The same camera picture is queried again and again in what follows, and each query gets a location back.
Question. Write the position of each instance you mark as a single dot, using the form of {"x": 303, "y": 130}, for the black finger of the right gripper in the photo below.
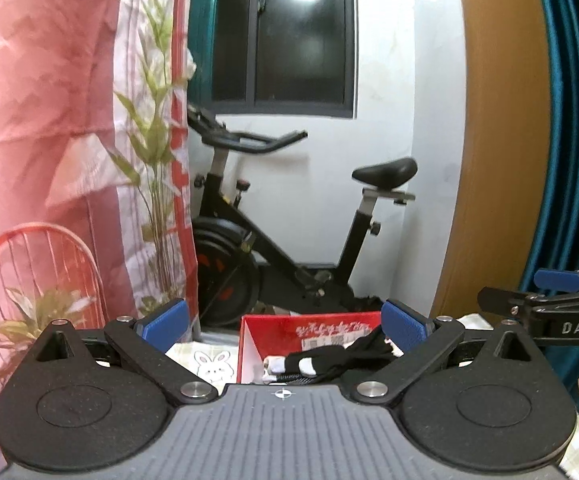
{"x": 510, "y": 305}
{"x": 557, "y": 280}

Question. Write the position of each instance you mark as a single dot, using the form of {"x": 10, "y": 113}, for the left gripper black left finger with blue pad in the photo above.
{"x": 141, "y": 346}

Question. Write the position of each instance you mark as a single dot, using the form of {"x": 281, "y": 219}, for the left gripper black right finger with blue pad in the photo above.
{"x": 428, "y": 345}

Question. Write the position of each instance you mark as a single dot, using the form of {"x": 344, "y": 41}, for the green checked bunny tablecloth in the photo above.
{"x": 215, "y": 363}

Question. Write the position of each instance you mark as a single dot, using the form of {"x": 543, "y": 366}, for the black white fabric item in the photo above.
{"x": 331, "y": 363}

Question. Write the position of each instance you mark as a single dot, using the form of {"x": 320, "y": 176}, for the red strawberry cardboard box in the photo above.
{"x": 263, "y": 335}

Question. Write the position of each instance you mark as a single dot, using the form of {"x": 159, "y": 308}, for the black exercise bike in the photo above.
{"x": 239, "y": 264}

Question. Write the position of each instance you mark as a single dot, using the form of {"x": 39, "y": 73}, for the red floral curtain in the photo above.
{"x": 94, "y": 173}

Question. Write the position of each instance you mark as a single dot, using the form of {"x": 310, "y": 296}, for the dark framed window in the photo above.
{"x": 274, "y": 57}

